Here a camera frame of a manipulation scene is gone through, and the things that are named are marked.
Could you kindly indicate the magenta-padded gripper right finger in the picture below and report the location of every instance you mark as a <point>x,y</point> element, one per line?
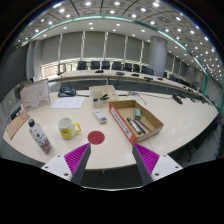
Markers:
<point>146,160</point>

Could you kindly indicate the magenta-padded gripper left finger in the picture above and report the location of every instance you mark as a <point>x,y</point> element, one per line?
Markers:
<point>78,160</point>

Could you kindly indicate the clear water bottle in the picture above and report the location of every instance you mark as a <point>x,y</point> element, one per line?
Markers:
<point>40,138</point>

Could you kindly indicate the flat round red coaster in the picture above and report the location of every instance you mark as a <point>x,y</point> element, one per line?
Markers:
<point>96,137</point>

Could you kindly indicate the white and yellow mug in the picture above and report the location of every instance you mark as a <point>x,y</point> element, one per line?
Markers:
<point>66,130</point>

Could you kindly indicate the black pen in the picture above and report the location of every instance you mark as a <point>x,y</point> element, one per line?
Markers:
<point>144,126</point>

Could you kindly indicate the black and silver marker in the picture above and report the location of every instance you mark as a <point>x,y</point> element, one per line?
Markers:
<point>134,126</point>

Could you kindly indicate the teal block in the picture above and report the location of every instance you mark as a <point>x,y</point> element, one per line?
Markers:
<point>137,113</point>

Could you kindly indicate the open cardboard box, red side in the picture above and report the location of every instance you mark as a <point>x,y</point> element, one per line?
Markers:
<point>126,108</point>

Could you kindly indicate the white paper sheet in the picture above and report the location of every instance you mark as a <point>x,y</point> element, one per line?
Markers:
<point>68,102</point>

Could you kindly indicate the black stapler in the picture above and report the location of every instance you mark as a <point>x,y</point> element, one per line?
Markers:
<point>103,97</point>

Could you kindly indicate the black desk microphone unit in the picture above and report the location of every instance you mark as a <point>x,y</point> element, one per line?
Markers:
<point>177,99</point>

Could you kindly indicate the black bag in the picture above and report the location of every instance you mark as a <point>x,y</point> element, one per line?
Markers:
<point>67,92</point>

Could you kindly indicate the flat brown cardboard sheet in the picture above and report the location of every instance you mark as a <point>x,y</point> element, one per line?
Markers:
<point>17,125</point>

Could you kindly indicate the small beige cardboard box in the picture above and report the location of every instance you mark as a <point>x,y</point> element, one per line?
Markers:
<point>100,90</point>

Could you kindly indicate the white printed carton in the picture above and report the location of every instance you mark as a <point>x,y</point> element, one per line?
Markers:
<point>35,95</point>

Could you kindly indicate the row of black desk microphones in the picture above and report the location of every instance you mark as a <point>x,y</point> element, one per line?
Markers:
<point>120,73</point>

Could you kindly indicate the row of black office chairs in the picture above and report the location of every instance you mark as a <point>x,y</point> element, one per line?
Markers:
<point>95,65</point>

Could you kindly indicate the round ceiling lights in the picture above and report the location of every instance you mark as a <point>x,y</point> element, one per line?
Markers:
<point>88,3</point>

